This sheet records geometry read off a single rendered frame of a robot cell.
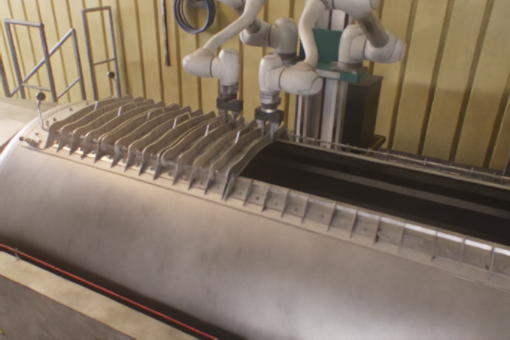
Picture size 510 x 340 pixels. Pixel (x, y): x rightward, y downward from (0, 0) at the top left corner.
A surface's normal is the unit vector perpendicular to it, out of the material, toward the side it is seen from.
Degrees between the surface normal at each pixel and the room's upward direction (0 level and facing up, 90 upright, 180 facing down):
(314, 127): 90
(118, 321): 0
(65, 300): 0
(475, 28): 90
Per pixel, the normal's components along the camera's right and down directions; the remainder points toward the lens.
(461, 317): -0.33, -0.35
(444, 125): -0.46, 0.36
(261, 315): -0.42, -0.01
